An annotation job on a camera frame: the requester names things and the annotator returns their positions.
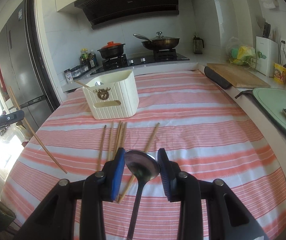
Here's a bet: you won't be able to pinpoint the bag with yellow green items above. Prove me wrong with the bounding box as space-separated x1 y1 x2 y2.
225 37 256 67

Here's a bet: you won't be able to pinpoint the black tray under board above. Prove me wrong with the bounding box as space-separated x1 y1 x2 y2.
204 66 232 90

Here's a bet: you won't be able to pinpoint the wooden cutting board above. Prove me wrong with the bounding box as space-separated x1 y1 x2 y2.
207 63 270 88

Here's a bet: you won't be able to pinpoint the dark glass kettle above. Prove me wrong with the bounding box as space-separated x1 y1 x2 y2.
193 36 205 54

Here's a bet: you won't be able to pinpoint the pink striped tablecloth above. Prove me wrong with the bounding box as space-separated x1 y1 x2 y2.
1 70 286 239

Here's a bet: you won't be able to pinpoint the black wok glass lid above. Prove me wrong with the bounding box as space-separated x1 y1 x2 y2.
133 31 180 51

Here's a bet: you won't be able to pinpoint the wooden chopstick crossed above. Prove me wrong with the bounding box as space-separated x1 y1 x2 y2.
117 122 160 204

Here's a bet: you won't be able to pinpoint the grey refrigerator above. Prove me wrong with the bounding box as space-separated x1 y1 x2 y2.
0 0 54 131

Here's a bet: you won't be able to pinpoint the black pot red lid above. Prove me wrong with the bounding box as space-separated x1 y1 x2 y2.
98 41 125 60

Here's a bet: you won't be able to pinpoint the cream utensil holder box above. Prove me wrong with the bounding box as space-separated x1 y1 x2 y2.
82 70 139 120

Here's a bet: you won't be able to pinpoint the white knife block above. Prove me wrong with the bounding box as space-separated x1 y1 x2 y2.
256 36 278 77

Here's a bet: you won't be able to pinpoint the green cutting board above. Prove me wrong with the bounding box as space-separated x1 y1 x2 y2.
252 88 286 135

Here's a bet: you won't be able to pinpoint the sauce bottles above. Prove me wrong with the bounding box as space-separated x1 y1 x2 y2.
80 48 98 68

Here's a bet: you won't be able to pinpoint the yellow cup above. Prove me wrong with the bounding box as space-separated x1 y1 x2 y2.
273 63 286 85

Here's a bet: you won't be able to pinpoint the black range hood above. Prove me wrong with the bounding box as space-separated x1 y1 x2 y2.
74 0 179 30

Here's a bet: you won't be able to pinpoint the black gas stove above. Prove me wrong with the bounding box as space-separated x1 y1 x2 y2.
91 49 190 75

